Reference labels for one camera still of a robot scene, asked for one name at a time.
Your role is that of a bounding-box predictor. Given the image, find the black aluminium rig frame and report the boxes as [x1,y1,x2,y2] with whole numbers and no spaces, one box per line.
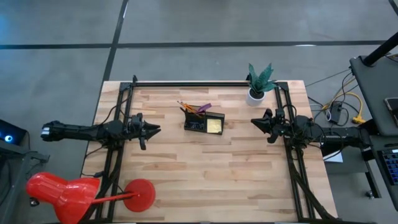
[81,74,341,223]

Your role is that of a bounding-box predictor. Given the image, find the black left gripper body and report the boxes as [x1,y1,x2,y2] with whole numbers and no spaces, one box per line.
[129,112,147,151]

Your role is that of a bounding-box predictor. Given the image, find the black power adapter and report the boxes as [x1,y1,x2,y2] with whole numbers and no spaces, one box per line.
[328,101,343,124]

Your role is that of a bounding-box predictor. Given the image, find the white paper sheet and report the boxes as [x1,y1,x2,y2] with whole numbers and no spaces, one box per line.
[322,150,345,164]

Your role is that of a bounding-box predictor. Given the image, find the black diagonal pole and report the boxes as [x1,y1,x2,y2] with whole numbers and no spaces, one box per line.
[362,30,398,68]

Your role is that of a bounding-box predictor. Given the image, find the purple handled scissors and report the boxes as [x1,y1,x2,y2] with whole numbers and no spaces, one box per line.
[196,103,213,114]

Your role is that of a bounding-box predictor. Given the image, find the grey metal cart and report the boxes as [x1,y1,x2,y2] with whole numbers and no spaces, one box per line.
[0,139,51,224]

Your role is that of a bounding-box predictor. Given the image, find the black floor cable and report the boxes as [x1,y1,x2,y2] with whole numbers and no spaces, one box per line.
[305,68,354,88]

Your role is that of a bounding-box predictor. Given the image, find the grey desk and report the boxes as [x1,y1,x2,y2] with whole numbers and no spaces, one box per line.
[366,135,398,212]
[349,55,398,138]

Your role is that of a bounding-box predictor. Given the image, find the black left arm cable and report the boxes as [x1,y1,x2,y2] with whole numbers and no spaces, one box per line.
[104,93,134,125]

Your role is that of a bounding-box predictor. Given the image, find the yellow sticky note pad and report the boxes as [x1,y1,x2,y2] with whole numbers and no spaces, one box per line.
[206,118,223,134]

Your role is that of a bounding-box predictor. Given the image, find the black lamp cord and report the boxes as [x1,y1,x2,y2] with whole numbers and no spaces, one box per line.
[80,146,105,179]

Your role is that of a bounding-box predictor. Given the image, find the dark tablet device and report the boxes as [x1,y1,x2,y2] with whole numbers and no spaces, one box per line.
[384,96,398,121]

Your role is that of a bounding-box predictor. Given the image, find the snake plant in white pot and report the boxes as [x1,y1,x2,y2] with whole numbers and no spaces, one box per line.
[246,62,278,108]

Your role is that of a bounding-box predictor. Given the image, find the black box with blue light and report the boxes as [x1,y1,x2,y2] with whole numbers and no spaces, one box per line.
[0,119,28,146]

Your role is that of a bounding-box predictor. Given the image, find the keyboard with coloured keys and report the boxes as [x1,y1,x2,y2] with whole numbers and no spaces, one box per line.
[377,147,398,187]

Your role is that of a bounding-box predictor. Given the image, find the red desk lamp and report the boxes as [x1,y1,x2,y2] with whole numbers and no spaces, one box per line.
[25,172,157,224]

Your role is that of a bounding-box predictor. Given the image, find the black mesh desk organizer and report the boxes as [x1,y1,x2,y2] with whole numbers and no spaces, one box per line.
[182,107,226,136]

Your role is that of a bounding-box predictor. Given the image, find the yellow power cable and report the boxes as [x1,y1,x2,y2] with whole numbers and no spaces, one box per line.
[322,91,368,125]

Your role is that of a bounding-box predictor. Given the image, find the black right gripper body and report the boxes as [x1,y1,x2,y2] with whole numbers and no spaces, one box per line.
[264,108,287,144]

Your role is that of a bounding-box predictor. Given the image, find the orange wooden pencil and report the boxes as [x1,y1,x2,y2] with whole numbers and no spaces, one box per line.
[180,102,201,115]
[177,100,198,114]

